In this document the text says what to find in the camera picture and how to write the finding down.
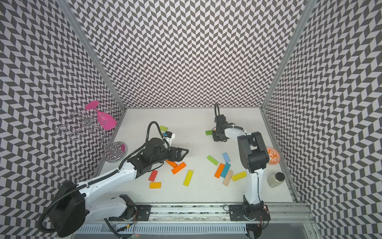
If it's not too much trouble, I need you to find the yellow block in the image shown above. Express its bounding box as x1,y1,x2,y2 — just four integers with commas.
183,170,194,187
231,171,247,182

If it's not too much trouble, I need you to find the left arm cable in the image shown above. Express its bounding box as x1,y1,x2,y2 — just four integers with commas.
118,120,168,171

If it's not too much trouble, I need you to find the wire glass rack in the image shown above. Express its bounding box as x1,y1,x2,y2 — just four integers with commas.
55,105,128,163

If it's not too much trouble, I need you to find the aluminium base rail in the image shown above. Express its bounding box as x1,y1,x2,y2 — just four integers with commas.
135,203,315,224

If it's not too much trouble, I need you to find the red block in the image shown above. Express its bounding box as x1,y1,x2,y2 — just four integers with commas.
149,170,158,182

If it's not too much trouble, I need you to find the light green block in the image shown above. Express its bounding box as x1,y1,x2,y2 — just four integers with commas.
207,155,219,166

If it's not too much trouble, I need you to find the yellow block centre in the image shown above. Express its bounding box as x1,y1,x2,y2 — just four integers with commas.
183,170,194,187

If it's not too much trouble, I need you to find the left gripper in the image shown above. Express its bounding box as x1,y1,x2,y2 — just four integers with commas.
152,146,190,165

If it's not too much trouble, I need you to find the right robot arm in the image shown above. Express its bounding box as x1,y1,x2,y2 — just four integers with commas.
212,111,270,222

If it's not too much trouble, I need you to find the pale blue block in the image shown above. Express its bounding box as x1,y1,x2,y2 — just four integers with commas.
222,153,230,163

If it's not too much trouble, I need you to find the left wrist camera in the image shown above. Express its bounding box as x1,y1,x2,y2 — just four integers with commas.
163,131,176,145

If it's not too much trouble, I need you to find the orange patterned cup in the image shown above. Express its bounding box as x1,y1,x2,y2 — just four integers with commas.
267,147,281,165

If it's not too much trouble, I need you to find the yellow-orange block bottom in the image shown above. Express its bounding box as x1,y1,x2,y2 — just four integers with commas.
149,182,162,189

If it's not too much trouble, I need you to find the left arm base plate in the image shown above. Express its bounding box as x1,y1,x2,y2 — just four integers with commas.
108,204,152,222

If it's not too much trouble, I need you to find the pink plastic wine glass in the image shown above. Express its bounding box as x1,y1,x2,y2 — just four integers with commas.
85,101,117,131

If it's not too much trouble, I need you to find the glass spice jar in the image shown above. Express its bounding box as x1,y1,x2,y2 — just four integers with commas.
267,172,285,188

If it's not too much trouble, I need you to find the lime green block far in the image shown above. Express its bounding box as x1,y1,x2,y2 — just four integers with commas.
160,125,168,132

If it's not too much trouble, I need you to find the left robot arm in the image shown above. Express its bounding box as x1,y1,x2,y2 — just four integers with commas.
36,138,189,237

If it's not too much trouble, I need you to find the yellow block right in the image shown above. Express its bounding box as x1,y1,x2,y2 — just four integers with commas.
231,171,247,182

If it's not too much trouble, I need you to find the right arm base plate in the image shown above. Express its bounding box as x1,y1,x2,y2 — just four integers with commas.
228,204,271,222

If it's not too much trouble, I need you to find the tan wooden block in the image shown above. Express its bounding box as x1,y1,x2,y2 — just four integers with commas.
223,170,233,186

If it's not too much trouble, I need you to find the teal block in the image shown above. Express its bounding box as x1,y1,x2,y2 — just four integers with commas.
220,163,231,178

